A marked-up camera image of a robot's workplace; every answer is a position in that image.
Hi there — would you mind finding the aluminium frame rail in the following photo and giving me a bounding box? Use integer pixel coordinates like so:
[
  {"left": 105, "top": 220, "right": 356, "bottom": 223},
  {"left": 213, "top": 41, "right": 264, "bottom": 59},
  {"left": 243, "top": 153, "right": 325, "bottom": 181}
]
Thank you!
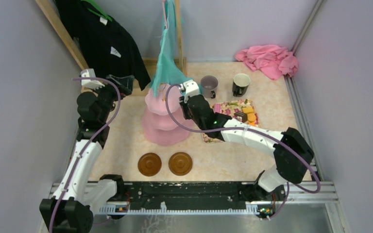
[{"left": 285, "top": 0, "right": 351, "bottom": 233}]

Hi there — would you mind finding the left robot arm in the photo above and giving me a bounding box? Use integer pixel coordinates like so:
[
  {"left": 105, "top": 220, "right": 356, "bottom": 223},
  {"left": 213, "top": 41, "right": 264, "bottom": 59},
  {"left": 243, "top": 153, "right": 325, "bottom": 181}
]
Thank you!
[{"left": 39, "top": 75, "right": 135, "bottom": 233}]

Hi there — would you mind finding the pink three-tier cake stand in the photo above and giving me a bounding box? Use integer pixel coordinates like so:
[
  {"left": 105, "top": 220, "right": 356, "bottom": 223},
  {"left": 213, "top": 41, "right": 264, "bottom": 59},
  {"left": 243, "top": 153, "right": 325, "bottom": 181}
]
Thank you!
[{"left": 142, "top": 83, "right": 195, "bottom": 146}]

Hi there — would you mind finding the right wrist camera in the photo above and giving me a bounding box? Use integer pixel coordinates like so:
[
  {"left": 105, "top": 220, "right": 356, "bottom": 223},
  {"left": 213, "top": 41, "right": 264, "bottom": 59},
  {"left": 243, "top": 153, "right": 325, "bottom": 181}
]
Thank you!
[{"left": 179, "top": 80, "right": 200, "bottom": 101}]

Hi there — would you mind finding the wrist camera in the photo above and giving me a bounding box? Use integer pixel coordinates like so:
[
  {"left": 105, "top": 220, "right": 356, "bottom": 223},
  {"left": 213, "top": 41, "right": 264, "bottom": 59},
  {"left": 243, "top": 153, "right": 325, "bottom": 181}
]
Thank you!
[
  {"left": 179, "top": 80, "right": 200, "bottom": 101},
  {"left": 80, "top": 68, "right": 105, "bottom": 90}
]

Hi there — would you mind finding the pink crumpled cloth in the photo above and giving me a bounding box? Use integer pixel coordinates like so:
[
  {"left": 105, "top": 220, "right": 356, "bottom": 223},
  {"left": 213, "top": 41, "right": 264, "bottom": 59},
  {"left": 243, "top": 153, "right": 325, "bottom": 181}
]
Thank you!
[{"left": 235, "top": 45, "right": 299, "bottom": 80}]

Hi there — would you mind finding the orange round cookie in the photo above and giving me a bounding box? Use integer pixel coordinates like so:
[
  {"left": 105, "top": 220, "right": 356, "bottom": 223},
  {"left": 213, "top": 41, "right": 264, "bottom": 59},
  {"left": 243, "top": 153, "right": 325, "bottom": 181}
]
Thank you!
[{"left": 247, "top": 113, "right": 257, "bottom": 122}]

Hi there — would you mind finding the black mug white inside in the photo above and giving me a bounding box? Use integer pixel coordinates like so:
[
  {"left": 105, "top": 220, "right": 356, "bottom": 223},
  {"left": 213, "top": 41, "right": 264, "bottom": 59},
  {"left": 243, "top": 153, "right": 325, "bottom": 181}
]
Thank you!
[{"left": 232, "top": 73, "right": 251, "bottom": 97}]

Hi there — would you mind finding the brown wooden coaster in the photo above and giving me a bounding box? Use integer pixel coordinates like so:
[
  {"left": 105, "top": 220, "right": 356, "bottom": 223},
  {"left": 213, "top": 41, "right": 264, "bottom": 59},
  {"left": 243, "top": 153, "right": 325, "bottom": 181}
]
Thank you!
[
  {"left": 169, "top": 152, "right": 193, "bottom": 176},
  {"left": 137, "top": 152, "right": 162, "bottom": 177}
]

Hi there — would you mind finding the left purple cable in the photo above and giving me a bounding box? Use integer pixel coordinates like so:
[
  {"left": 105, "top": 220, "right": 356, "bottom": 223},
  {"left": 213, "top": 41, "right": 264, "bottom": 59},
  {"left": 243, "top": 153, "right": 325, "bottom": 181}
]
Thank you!
[{"left": 49, "top": 77, "right": 122, "bottom": 233}]

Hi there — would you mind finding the teal hanging shirt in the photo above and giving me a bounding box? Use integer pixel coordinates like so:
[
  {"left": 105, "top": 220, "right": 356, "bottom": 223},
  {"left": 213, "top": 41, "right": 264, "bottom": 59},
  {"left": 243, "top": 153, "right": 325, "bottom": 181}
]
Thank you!
[{"left": 150, "top": 0, "right": 192, "bottom": 97}]

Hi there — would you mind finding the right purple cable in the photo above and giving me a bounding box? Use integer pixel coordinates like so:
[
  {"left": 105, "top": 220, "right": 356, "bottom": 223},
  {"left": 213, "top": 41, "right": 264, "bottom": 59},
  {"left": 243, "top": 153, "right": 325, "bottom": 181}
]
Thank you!
[{"left": 164, "top": 83, "right": 322, "bottom": 221}]

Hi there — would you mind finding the grey mug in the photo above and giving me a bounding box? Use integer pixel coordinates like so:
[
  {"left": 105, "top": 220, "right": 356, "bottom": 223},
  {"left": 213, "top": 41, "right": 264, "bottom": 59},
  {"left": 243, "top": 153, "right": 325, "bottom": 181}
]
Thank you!
[{"left": 200, "top": 75, "right": 219, "bottom": 99}]

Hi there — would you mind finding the green clothes hanger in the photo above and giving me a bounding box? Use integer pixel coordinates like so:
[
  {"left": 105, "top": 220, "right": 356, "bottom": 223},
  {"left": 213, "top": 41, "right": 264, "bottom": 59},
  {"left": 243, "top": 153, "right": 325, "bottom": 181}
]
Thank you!
[{"left": 81, "top": 0, "right": 113, "bottom": 21}]

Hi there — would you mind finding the pink wafer biscuit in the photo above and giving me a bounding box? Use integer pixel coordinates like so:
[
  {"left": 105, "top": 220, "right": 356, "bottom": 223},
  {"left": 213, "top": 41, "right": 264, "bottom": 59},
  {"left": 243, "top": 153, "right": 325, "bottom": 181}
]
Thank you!
[{"left": 213, "top": 103, "right": 221, "bottom": 113}]

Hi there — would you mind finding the wooden clothes rack frame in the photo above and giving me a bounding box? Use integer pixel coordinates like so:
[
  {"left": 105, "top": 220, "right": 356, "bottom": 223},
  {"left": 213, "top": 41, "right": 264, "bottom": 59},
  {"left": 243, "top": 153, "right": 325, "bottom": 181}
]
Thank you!
[{"left": 34, "top": 0, "right": 187, "bottom": 97}]

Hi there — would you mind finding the chocolate cake slice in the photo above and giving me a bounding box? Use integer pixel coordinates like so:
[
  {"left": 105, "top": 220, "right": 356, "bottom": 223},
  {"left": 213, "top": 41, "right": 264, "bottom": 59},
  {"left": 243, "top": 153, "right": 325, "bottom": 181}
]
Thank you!
[{"left": 234, "top": 112, "right": 248, "bottom": 123}]

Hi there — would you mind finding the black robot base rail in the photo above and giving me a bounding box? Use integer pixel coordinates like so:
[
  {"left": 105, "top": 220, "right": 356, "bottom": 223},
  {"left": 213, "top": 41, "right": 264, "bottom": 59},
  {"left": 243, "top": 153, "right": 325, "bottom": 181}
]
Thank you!
[{"left": 110, "top": 182, "right": 285, "bottom": 211}]

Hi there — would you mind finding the orange biscuit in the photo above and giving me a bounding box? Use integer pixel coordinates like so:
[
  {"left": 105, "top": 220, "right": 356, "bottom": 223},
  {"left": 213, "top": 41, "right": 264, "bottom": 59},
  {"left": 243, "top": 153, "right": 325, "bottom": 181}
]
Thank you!
[{"left": 241, "top": 106, "right": 254, "bottom": 114}]

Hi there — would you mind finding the black hanging shirt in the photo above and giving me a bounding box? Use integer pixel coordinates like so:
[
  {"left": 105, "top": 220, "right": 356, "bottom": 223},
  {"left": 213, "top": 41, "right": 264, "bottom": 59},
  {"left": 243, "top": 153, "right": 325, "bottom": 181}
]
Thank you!
[{"left": 55, "top": 0, "right": 151, "bottom": 90}]

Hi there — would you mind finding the floral serving tray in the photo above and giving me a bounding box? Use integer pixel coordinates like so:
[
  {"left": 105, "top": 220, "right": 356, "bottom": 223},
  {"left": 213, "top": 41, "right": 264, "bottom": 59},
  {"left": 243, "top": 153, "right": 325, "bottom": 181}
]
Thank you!
[{"left": 210, "top": 99, "right": 260, "bottom": 127}]

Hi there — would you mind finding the purple cable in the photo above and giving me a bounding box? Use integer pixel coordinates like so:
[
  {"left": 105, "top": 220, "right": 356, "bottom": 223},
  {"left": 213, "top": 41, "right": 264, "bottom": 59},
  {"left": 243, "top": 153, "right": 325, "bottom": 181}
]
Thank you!
[
  {"left": 164, "top": 83, "right": 322, "bottom": 221},
  {"left": 49, "top": 77, "right": 122, "bottom": 233}
]

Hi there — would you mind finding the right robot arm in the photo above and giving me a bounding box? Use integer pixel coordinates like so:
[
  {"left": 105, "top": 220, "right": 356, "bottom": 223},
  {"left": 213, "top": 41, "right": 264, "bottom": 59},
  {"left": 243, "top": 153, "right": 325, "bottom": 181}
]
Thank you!
[{"left": 179, "top": 95, "right": 314, "bottom": 200}]

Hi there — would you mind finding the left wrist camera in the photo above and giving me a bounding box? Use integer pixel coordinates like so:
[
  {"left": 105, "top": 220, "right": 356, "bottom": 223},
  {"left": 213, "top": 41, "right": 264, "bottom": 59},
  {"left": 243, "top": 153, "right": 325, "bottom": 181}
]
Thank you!
[{"left": 80, "top": 68, "right": 105, "bottom": 90}]

